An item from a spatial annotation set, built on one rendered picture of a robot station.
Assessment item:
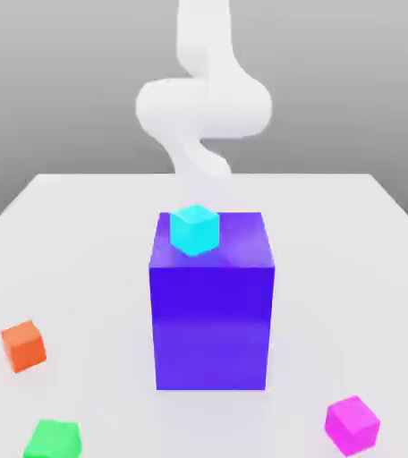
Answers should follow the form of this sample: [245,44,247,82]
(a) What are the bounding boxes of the small green cube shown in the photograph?
[22,419,83,458]

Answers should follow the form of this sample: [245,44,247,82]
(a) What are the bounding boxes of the small magenta cube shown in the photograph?
[324,394,381,458]

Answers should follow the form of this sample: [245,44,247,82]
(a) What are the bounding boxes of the small orange cube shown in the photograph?
[0,319,48,375]

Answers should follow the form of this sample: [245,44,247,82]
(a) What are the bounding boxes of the small cyan cube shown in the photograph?
[169,204,221,258]

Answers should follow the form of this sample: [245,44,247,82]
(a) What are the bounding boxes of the large purple box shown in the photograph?
[148,211,276,392]

